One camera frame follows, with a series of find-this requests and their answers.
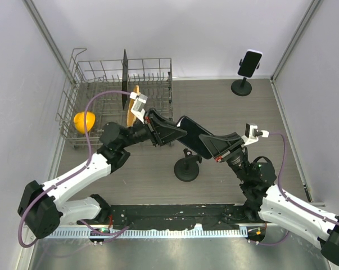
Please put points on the white slotted cable duct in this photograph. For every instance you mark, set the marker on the white slotted cable duct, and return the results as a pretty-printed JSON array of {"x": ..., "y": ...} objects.
[{"x": 197, "y": 232}]

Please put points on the lavender smartphone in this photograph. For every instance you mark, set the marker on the lavender smartphone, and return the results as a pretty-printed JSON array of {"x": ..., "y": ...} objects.
[{"x": 249, "y": 63}]

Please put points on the yellow bowl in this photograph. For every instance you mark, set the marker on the yellow bowl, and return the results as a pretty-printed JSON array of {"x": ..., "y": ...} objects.
[{"x": 80, "y": 121}]

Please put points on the black smartphone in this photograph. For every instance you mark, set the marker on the black smartphone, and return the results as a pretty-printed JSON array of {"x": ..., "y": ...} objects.
[{"x": 191, "y": 140}]

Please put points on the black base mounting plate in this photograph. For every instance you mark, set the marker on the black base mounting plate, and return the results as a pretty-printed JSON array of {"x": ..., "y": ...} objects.
[{"x": 177, "y": 217}]

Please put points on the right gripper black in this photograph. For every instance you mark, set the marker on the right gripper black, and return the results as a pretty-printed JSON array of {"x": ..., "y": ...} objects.
[{"x": 224, "y": 144}]

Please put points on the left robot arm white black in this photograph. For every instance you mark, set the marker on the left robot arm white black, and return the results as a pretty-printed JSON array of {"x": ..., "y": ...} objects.
[{"x": 43, "y": 207}]

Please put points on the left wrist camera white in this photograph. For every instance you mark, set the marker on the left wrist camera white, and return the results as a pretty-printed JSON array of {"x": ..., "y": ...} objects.
[{"x": 138, "y": 107}]

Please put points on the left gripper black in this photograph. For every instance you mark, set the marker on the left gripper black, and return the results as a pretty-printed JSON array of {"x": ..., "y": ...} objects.
[{"x": 164, "y": 131}]

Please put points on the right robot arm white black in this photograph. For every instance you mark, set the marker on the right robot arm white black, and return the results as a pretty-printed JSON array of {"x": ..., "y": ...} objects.
[{"x": 266, "y": 198}]

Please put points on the orange wooden plate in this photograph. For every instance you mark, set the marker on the orange wooden plate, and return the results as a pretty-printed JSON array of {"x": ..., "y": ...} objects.
[{"x": 131, "y": 118}]

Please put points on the black plate upright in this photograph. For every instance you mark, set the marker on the black plate upright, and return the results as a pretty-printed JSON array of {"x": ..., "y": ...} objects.
[{"x": 124, "y": 86}]

